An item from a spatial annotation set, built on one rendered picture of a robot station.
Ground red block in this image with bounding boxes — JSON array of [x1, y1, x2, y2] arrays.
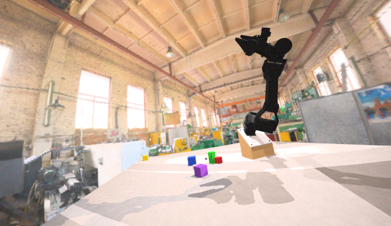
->
[[214, 156, 223, 164]]

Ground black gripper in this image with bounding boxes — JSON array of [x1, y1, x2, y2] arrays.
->
[[235, 34, 272, 57]]

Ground purple cube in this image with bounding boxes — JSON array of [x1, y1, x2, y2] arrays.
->
[[194, 164, 208, 178]]

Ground blue block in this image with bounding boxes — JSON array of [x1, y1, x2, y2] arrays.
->
[[187, 156, 197, 166]]

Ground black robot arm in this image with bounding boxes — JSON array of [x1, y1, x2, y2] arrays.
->
[[243, 27, 292, 136]]

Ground green block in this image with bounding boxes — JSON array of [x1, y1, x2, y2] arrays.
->
[[208, 157, 215, 164], [208, 151, 215, 158]]

